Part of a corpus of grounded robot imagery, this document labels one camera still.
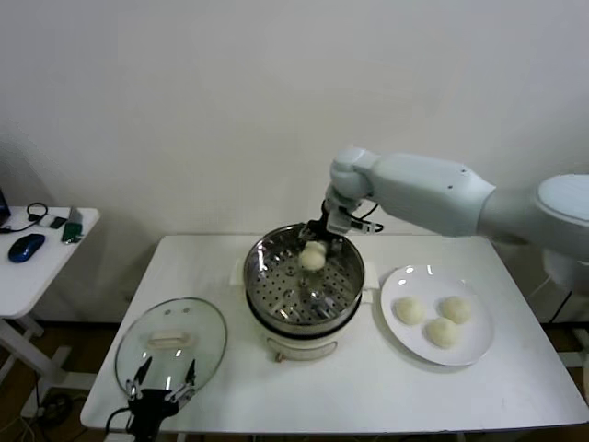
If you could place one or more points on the white frame base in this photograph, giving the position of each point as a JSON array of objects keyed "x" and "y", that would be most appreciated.
[{"x": 575, "y": 359}]

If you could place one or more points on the green flat object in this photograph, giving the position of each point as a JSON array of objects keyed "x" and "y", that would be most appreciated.
[{"x": 72, "y": 232}]

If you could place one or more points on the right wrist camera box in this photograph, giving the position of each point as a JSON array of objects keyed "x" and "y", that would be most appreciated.
[{"x": 349, "y": 223}]

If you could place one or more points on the small black device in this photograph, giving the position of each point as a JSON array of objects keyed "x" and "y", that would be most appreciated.
[{"x": 57, "y": 223}]

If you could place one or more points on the small white adapter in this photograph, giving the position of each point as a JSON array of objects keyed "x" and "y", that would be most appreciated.
[{"x": 44, "y": 221}]

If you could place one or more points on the black headphones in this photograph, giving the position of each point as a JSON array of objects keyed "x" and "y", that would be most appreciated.
[{"x": 37, "y": 211}]

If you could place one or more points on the stainless steel steamer basket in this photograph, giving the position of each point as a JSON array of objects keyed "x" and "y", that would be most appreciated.
[{"x": 276, "y": 294}]

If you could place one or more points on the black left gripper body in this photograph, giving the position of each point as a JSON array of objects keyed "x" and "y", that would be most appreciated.
[{"x": 152, "y": 405}]

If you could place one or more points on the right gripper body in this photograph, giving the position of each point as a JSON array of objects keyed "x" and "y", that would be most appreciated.
[{"x": 329, "y": 216}]

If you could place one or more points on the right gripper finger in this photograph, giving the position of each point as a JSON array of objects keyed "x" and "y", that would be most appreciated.
[
  {"x": 337, "y": 245},
  {"x": 317, "y": 230}
]

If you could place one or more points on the white round plate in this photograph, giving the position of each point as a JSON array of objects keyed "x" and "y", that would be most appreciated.
[{"x": 400, "y": 331}]

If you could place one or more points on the blue computer mouse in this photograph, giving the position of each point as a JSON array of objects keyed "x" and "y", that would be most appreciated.
[{"x": 26, "y": 247}]

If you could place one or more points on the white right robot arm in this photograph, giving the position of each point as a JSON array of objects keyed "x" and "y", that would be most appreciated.
[{"x": 414, "y": 193}]

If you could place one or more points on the dark laptop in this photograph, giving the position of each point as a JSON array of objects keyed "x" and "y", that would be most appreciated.
[{"x": 3, "y": 207}]

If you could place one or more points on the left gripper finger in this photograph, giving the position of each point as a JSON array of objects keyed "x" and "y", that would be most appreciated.
[
  {"x": 138, "y": 384},
  {"x": 186, "y": 384}
]

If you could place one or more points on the grey metal stand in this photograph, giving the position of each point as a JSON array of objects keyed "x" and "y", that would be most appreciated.
[{"x": 75, "y": 214}]

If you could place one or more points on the white side table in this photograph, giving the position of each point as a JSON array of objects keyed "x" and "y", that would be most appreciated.
[{"x": 27, "y": 285}]

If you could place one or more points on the white steamed baozi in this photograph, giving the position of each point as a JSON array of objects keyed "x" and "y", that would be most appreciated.
[
  {"x": 410, "y": 310},
  {"x": 442, "y": 332},
  {"x": 455, "y": 309},
  {"x": 314, "y": 258}
]

